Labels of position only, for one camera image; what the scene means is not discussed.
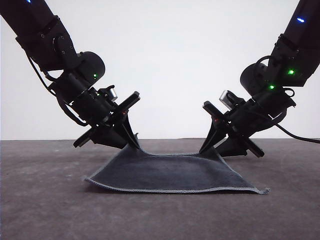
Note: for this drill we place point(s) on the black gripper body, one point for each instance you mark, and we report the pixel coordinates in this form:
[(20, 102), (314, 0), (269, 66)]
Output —
[(260, 112), (92, 107)]

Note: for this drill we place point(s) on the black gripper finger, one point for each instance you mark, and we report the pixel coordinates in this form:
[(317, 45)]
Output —
[(110, 137), (128, 130), (233, 148), (214, 136)]

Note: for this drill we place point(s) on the purple towel with grey hem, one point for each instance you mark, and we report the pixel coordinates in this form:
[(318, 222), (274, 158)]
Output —
[(165, 175)]

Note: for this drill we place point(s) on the grey table cloth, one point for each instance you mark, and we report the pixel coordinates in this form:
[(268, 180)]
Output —
[(50, 212)]

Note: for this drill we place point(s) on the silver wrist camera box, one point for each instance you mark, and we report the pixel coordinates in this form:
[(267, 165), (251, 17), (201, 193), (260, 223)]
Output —
[(228, 98), (111, 93)]

